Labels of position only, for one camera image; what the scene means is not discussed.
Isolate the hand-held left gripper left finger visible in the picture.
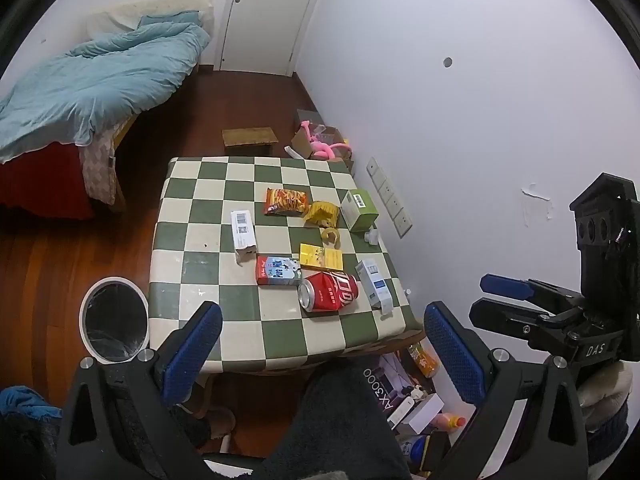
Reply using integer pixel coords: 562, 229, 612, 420
57, 301, 223, 480

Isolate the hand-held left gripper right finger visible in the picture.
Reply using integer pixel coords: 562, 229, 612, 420
424, 301, 588, 480

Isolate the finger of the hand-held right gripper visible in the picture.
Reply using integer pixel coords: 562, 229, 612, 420
480, 274, 587, 312
468, 297, 582, 352

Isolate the white round trash bin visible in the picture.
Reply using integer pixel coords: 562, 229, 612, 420
79, 276, 150, 365

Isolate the white and blue box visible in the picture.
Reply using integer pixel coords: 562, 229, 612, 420
355, 258, 394, 315

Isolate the red and blue milk carton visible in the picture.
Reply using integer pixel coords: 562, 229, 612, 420
255, 255, 304, 286

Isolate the white barcode box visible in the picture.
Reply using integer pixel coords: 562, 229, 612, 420
230, 210, 258, 265

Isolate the red soda can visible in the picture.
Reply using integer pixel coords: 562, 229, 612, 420
297, 270, 361, 313

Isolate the yellow box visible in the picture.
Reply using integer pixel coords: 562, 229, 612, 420
299, 243, 344, 271

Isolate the green carton box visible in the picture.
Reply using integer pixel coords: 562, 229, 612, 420
340, 188, 379, 232

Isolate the orange snack packet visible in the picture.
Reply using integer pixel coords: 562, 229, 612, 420
264, 187, 307, 217

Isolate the yellow wrapper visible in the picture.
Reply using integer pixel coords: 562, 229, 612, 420
303, 200, 339, 228

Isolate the person's right forearm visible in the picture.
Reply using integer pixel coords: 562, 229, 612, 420
575, 360, 633, 426

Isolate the orange snack bag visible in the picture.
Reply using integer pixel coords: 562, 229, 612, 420
406, 342, 442, 379

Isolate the black printed box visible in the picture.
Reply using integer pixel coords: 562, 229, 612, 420
360, 354, 437, 428

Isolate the white flat box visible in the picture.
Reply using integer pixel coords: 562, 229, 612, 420
387, 392, 446, 434

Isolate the orange bottle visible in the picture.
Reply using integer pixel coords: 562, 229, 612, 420
429, 411, 467, 434

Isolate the person's grey trouser leg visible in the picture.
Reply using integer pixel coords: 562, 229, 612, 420
252, 357, 416, 480

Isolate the green checkered table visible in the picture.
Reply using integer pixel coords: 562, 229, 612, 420
148, 156, 423, 375

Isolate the blue cloth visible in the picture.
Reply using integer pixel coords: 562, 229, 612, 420
0, 386, 62, 420

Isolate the beige patterned cloth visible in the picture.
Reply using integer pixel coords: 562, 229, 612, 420
79, 132, 118, 206

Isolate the small wooden stool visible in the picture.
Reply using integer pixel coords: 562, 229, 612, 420
222, 127, 279, 156

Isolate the pink toy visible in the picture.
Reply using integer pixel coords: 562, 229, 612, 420
299, 120, 352, 161

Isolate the red blanket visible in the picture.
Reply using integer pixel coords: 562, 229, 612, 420
0, 142, 96, 220

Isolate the open cardboard box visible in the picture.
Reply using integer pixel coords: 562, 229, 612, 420
291, 109, 357, 163

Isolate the light blue duvet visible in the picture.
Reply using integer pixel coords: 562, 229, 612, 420
0, 10, 212, 163

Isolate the cream pillow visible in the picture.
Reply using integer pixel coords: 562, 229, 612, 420
86, 0, 216, 40

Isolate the white door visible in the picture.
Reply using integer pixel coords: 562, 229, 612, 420
217, 0, 333, 77

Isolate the wall socket strip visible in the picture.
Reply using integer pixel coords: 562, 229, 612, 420
366, 157, 414, 239

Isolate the wooden bed frame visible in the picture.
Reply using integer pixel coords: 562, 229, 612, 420
107, 62, 203, 211

